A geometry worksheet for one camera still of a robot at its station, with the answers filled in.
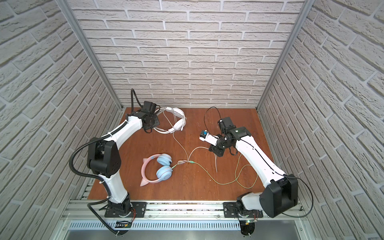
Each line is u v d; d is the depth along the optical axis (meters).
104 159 0.49
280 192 0.40
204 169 0.88
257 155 0.48
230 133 0.56
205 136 0.68
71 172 0.45
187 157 0.90
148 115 0.70
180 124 0.88
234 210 0.74
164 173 0.79
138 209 0.73
